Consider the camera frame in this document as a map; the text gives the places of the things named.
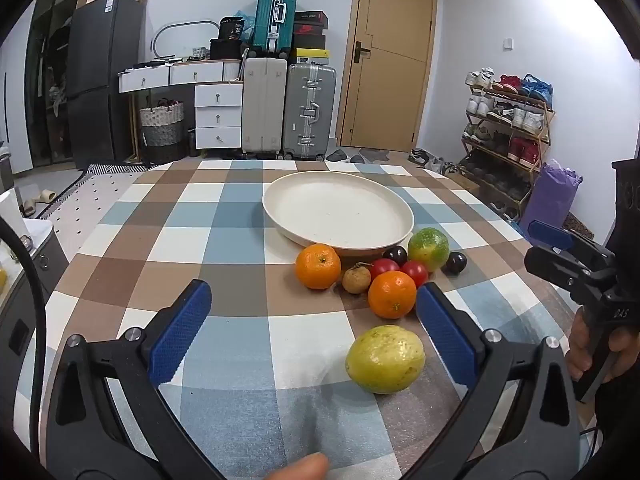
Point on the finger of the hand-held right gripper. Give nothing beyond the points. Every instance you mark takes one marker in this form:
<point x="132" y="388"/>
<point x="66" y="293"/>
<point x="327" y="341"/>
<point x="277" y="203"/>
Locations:
<point x="550" y="233"/>
<point x="550" y="266"/>

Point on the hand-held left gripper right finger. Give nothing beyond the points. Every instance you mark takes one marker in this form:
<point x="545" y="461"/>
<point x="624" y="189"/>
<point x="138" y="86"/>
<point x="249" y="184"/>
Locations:
<point x="445" y="332"/>

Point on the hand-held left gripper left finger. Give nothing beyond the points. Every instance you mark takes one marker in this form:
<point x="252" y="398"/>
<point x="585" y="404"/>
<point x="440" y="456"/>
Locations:
<point x="182" y="330"/>

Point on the orange mandarin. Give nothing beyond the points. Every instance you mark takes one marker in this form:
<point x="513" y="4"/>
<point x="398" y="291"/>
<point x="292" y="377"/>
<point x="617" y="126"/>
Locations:
<point x="318" y="266"/>
<point x="392" y="294"/>

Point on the red tomato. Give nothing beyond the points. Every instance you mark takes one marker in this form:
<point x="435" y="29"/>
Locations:
<point x="416" y="271"/>
<point x="384" y="266"/>

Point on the yellow guava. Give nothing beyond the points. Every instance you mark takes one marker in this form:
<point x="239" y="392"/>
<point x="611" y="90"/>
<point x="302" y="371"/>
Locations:
<point x="385" y="366"/>

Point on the dark purple plum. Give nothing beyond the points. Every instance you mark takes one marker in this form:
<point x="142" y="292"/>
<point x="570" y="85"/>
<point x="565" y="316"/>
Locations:
<point x="395" y="255"/>
<point x="456" y="262"/>

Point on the brown kiwi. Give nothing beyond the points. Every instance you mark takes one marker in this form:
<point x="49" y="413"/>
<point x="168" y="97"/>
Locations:
<point x="356" y="280"/>

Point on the white oval plate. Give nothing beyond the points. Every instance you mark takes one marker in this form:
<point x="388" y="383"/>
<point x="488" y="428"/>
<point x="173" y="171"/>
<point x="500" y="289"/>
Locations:
<point x="340" y="210"/>

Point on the person's right forearm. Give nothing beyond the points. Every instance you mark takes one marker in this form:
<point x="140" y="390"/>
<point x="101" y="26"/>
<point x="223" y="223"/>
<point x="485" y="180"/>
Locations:
<point x="620" y="435"/>

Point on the person's right hand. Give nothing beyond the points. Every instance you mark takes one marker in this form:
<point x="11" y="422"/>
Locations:
<point x="577" y="345"/>

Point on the person's left hand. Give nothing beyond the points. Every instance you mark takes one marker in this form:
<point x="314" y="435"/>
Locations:
<point x="302" y="469"/>

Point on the brown mat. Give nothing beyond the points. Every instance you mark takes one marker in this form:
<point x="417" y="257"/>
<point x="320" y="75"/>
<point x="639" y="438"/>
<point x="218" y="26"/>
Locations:
<point x="580" y="225"/>

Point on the purple bag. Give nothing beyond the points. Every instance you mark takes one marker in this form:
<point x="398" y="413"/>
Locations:
<point x="550" y="195"/>

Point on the checked tablecloth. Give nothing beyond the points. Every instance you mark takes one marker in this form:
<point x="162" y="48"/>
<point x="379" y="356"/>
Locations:
<point x="240" y="260"/>

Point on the wooden shoe rack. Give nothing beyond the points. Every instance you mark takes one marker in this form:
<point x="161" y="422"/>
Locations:
<point x="545" y="125"/>

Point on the rows of shoes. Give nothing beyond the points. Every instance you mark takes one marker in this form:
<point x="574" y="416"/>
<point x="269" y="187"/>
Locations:
<point x="520" y="117"/>

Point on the pile of floor shoes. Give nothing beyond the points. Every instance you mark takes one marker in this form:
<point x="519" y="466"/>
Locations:
<point x="432" y="160"/>

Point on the patterned rug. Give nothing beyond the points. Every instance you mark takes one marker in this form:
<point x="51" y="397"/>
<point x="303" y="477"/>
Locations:
<point x="85" y="195"/>

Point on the yellow packet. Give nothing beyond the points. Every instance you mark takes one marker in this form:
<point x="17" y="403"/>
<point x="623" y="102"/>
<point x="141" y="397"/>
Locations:
<point x="2" y="280"/>

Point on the grey doormat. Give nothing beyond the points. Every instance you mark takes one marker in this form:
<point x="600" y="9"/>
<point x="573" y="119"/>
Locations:
<point x="375" y="152"/>

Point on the pair of beige slippers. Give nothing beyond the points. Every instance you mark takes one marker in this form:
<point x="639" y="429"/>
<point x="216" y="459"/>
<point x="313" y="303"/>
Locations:
<point x="39" y="201"/>

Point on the grey slipper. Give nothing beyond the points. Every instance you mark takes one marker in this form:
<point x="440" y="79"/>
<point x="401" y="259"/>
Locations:
<point x="336" y="155"/>
<point x="357" y="159"/>

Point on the wicker laundry basket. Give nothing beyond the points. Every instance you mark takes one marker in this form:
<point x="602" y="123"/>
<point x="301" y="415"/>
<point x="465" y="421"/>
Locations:
<point x="161" y="130"/>

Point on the white cylinder appliance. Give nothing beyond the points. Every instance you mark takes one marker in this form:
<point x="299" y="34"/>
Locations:
<point x="9" y="205"/>

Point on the wooden door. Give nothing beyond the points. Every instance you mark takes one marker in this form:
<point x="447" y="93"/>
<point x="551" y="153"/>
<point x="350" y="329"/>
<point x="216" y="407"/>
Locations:
<point x="390" y="85"/>

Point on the white drawer desk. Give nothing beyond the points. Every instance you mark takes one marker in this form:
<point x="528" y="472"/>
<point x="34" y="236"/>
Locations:
<point x="217" y="110"/>

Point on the beige suitcase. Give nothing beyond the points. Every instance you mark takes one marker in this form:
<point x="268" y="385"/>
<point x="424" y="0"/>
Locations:
<point x="264" y="105"/>

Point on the grey suitcase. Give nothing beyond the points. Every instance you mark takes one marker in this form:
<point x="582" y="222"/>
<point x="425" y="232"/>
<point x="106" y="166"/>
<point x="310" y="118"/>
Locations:
<point x="310" y="110"/>

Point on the black refrigerator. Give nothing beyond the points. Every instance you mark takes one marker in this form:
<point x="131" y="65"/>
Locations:
<point x="100" y="85"/>

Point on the white ribbed bin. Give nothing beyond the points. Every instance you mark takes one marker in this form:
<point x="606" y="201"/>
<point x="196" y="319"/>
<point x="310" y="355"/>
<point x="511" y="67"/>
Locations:
<point x="231" y="70"/>

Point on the small white basket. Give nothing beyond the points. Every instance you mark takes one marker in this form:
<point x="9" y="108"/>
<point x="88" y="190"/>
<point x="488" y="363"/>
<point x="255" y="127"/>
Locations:
<point x="200" y="52"/>

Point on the black storage box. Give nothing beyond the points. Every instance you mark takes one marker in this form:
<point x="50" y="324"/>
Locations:
<point x="225" y="49"/>

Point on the yellow black box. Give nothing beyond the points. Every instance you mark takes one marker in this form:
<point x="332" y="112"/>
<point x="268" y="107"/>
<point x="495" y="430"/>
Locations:
<point x="312" y="56"/>

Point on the dark glass wardrobe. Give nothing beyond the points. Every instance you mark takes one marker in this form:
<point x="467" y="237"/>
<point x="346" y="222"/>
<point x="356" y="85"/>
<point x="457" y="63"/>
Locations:
<point x="55" y="60"/>

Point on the grey oval hoop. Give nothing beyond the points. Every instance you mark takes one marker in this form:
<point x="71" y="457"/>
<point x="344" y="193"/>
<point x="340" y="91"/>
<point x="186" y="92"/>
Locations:
<point x="165" y="30"/>

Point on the black bucket bag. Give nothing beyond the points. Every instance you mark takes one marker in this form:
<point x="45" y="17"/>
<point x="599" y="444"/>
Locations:
<point x="231" y="27"/>

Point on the blue plastic bag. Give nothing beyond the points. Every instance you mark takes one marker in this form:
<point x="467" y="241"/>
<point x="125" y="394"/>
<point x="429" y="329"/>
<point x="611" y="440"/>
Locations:
<point x="246" y="22"/>

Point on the black shoe box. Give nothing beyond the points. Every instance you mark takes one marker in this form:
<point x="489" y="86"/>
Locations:
<point x="311" y="19"/>

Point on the teal suitcase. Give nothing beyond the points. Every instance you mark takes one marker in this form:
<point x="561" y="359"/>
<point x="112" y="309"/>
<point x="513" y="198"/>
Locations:
<point x="274" y="15"/>

